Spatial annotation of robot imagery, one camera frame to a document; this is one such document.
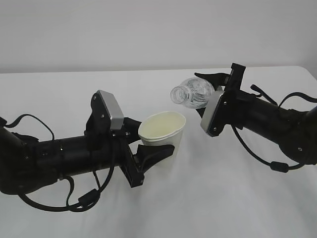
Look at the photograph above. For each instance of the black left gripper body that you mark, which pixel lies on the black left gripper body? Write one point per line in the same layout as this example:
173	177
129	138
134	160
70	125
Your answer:
112	144

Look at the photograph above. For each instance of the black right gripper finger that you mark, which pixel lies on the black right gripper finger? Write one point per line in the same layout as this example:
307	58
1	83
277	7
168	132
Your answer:
201	112
216	79

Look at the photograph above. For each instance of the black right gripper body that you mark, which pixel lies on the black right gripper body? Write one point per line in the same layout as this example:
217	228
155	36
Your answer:
234	103

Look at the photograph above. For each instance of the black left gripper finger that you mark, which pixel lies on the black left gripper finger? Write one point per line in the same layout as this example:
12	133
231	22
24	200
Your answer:
131	128
148	156

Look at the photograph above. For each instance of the clear water bottle green label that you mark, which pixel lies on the clear water bottle green label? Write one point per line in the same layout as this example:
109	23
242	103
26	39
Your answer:
193	93

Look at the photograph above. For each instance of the white paper cup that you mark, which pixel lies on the white paper cup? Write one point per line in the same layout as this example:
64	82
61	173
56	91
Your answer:
165	128

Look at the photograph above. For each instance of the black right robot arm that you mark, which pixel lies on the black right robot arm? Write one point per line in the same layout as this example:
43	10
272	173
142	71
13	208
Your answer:
293	131

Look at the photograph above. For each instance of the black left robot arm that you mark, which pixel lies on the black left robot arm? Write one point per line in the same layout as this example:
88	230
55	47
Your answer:
27	164

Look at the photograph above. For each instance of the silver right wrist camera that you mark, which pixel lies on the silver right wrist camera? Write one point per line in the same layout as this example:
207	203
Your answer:
209	113

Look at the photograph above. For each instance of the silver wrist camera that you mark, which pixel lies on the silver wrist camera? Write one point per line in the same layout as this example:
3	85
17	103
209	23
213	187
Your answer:
209	113
113	109

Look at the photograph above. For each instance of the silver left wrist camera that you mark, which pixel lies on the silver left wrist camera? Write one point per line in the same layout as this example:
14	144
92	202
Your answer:
113	109

